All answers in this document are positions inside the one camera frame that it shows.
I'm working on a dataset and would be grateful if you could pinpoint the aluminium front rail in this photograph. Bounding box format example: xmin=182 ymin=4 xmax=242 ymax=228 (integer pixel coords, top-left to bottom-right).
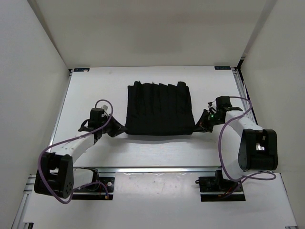
xmin=73 ymin=166 xmax=272 ymax=174

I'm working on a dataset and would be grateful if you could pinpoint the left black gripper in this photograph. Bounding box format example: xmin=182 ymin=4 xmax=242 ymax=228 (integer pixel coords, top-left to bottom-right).
xmin=99 ymin=114 xmax=127 ymax=137

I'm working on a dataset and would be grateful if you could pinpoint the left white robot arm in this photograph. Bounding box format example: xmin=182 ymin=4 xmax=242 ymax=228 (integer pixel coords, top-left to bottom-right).
xmin=34 ymin=108 xmax=127 ymax=204

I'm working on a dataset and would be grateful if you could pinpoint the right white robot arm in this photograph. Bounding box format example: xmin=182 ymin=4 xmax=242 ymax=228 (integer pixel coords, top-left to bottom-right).
xmin=195 ymin=96 xmax=278 ymax=191

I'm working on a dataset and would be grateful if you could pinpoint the right blue corner label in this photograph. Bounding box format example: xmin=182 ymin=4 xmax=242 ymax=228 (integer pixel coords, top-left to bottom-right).
xmin=214 ymin=66 xmax=231 ymax=70

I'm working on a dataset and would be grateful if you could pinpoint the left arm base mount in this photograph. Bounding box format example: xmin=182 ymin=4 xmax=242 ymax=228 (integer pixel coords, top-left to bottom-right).
xmin=72 ymin=172 xmax=115 ymax=201

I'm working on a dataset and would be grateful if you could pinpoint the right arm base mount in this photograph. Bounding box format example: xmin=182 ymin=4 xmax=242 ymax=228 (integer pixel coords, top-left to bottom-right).
xmin=195 ymin=170 xmax=246 ymax=202

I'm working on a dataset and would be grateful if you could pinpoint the left blue corner label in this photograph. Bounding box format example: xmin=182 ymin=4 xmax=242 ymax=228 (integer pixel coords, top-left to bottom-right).
xmin=73 ymin=68 xmax=90 ymax=72

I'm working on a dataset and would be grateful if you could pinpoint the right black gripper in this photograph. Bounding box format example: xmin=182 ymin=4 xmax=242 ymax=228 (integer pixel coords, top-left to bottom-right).
xmin=192 ymin=109 xmax=224 ymax=133

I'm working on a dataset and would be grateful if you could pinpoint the blue corner label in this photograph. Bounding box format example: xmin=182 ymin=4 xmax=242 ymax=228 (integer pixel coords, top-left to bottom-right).
xmin=214 ymin=66 xmax=231 ymax=70
xmin=73 ymin=68 xmax=90 ymax=72

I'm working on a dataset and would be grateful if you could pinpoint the black skirt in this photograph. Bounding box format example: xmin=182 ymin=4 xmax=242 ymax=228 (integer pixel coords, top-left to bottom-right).
xmin=125 ymin=81 xmax=195 ymax=136

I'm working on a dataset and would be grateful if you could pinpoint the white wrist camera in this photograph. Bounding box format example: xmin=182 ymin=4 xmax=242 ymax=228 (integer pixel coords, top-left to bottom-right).
xmin=208 ymin=100 xmax=217 ymax=114
xmin=100 ymin=104 xmax=109 ymax=117

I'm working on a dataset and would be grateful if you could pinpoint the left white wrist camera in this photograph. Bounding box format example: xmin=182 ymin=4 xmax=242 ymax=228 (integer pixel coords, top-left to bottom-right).
xmin=100 ymin=104 xmax=109 ymax=117

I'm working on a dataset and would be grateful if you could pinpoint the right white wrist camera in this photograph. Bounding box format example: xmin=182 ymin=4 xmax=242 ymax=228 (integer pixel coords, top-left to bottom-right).
xmin=208 ymin=100 xmax=217 ymax=114

